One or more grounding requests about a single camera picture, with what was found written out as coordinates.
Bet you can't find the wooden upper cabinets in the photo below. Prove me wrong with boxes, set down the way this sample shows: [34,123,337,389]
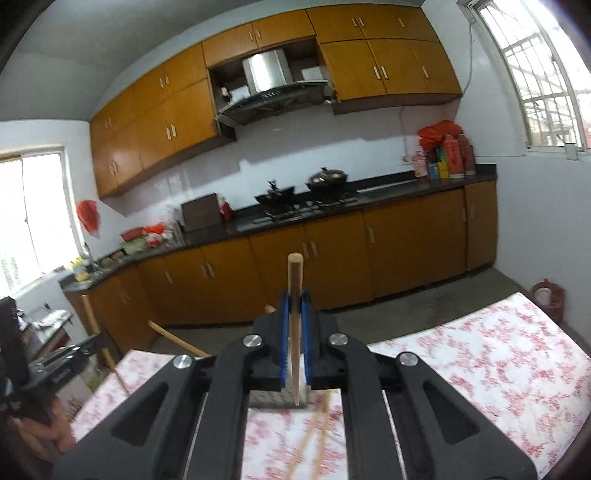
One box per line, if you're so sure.
[89,0,463,199]

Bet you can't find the green perforated utensil holder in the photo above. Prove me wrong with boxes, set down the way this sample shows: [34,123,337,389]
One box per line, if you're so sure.
[249,385,315,410]

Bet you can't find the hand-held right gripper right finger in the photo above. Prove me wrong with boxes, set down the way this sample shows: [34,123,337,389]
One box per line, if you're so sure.
[299,292,539,480]

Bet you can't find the barred window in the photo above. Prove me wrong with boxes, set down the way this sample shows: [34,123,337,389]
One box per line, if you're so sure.
[457,0,591,155]

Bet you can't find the person's left hand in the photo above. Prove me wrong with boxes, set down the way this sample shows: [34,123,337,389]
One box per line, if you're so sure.
[13,399,77,456]

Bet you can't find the floral pink tablecloth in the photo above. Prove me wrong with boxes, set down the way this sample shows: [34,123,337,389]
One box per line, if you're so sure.
[69,292,591,480]

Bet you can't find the dark cutting board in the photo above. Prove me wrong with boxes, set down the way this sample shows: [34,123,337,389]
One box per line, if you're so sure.
[181,193,221,232]

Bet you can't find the black pot with lid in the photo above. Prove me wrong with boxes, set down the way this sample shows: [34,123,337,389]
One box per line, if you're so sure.
[305,167,350,192]

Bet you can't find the red plastic bag on hook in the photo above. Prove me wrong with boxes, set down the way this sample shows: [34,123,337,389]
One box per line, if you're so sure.
[76,199,101,238]

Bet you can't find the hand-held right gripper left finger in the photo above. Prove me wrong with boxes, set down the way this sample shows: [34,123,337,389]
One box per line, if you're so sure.
[51,291,296,480]

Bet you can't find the black kitchen countertop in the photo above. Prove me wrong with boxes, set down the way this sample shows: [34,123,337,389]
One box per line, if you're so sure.
[60,164,498,294]

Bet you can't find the crumpled red bag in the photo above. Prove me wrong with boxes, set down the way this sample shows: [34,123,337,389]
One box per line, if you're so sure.
[418,121,462,149]

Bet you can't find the black wok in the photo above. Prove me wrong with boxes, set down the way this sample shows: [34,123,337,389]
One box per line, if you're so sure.
[254,180,296,210]

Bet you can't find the wooden lower cabinets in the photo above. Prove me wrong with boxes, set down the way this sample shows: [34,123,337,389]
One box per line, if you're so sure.
[65,181,498,356]

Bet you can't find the window above sink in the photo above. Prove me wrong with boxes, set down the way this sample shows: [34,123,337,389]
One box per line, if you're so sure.
[0,148,86,296]

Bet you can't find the grey wall cable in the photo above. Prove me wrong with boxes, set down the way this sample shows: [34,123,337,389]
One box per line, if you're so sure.
[402,18,476,162]

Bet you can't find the dark red thermos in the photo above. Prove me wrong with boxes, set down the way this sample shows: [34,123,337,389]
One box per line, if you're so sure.
[459,134,476,177]

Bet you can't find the gas stove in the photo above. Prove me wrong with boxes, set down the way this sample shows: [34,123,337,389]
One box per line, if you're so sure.
[259,194,363,222]

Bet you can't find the steel range hood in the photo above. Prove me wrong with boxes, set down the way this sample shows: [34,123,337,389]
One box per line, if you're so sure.
[215,49,331,126]

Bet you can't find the wooden cabinets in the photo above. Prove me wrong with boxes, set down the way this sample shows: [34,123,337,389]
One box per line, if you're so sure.
[65,181,498,356]
[89,0,463,199]

